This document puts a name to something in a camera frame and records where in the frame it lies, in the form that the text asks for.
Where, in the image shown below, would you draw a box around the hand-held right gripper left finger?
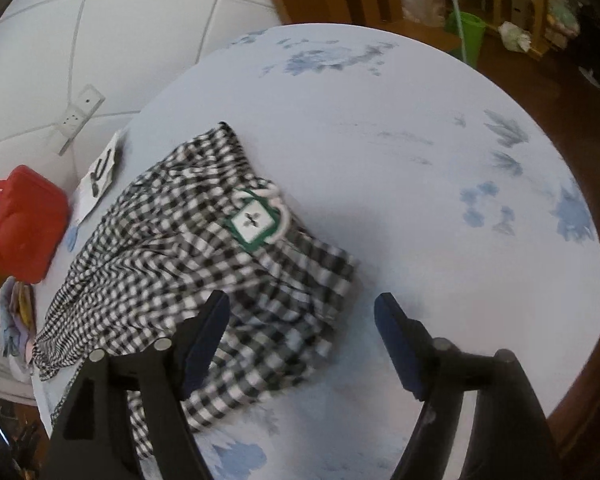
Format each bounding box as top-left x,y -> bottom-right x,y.
39,290 -> 231,480

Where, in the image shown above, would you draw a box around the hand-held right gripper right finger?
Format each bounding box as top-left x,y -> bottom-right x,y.
373,293 -> 566,480

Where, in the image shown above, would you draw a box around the black white checkered shorts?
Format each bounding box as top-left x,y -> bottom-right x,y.
31,121 -> 357,459

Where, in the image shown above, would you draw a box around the light blue floral tablecloth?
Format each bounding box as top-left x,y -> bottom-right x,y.
30,24 -> 600,480

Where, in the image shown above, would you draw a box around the pastel cloth bundle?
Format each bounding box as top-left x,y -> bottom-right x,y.
0,276 -> 37,376

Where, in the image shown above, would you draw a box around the white paper card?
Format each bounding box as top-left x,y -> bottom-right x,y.
72,130 -> 125,226

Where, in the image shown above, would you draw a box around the red plastic basket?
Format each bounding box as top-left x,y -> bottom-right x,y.
0,165 -> 71,283

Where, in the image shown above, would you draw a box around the green plastic bucket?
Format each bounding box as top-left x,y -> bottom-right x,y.
446,10 -> 487,68

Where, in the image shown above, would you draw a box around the crumpled white paper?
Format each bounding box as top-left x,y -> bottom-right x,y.
498,21 -> 533,53

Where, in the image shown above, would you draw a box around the white wall socket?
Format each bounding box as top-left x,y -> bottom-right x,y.
57,85 -> 105,156

